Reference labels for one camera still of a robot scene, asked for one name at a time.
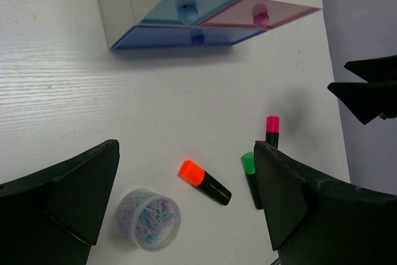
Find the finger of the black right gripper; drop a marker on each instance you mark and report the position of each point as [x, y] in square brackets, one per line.
[374, 70]
[367, 101]

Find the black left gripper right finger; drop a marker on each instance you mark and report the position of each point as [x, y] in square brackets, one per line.
[314, 218]

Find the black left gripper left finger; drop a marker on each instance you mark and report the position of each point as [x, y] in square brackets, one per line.
[54, 216]

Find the green highlighter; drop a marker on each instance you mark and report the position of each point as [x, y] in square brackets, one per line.
[249, 168]

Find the pink highlighter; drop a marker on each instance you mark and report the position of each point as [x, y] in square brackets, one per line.
[272, 130]

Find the orange highlighter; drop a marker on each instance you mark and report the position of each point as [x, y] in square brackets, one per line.
[204, 182]

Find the light blue drawer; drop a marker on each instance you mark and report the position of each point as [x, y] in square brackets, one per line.
[185, 12]

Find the pink drawer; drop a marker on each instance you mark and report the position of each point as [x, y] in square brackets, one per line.
[258, 14]

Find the dark blue drawer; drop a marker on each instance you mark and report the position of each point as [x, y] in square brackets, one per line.
[146, 36]

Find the white drawer cabinet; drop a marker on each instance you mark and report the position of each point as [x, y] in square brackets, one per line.
[155, 1]

